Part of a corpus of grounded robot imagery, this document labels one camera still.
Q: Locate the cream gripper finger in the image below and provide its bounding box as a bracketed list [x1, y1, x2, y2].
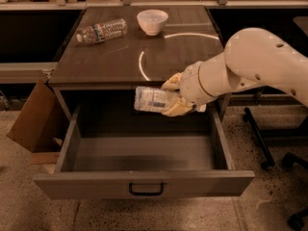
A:
[161, 72, 183, 91]
[162, 94, 193, 116]

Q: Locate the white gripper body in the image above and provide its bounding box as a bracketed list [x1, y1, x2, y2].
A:
[180, 62, 215, 106]

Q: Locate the blue labelled plastic bottle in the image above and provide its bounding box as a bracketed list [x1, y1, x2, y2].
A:
[133, 86, 207, 114]

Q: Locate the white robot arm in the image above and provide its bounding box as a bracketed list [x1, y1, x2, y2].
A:
[162, 28, 308, 116]

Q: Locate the grey cabinet with counter top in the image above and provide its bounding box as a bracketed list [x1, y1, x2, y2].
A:
[50, 6, 223, 116]

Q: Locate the open grey top drawer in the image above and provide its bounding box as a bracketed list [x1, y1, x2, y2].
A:
[34, 90, 254, 199]

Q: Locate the clear plastic water bottle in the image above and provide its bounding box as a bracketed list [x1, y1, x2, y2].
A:
[76, 18, 127, 44]

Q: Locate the white bowl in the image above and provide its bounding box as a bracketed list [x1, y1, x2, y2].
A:
[137, 10, 168, 36]

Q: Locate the black chair leg with caster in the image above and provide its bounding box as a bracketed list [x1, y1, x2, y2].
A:
[243, 108, 275, 170]

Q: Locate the brown cardboard box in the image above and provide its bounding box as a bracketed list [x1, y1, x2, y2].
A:
[8, 81, 68, 152]

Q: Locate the black office chair base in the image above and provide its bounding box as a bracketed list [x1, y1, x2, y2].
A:
[281, 151, 308, 231]

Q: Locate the black drawer handle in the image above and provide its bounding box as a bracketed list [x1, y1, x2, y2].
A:
[129, 183, 165, 196]

